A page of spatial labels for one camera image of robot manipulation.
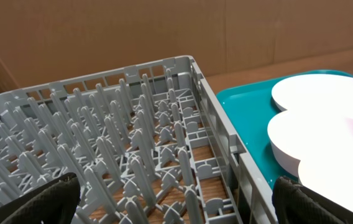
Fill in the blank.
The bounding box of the small white cup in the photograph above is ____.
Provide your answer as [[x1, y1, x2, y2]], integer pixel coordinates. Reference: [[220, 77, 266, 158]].
[[298, 153, 353, 212]]

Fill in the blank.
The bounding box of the teal serving tray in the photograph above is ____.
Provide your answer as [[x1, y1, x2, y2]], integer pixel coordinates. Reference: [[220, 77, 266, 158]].
[[218, 70, 353, 184]]

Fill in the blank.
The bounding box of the grey dishwasher rack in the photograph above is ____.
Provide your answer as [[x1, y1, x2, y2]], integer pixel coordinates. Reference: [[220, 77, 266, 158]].
[[0, 56, 277, 223]]

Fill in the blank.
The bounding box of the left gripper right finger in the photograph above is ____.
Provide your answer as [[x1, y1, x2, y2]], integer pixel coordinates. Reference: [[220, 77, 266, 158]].
[[272, 176, 353, 224]]

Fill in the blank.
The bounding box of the large white plate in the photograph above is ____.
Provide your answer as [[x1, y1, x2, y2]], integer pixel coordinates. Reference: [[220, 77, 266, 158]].
[[272, 73, 353, 118]]

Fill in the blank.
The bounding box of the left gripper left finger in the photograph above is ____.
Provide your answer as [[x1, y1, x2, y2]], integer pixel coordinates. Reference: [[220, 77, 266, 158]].
[[0, 172, 81, 224]]

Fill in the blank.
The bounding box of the white shallow bowl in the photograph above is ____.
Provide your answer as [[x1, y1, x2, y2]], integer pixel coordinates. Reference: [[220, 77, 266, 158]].
[[267, 110, 353, 177]]

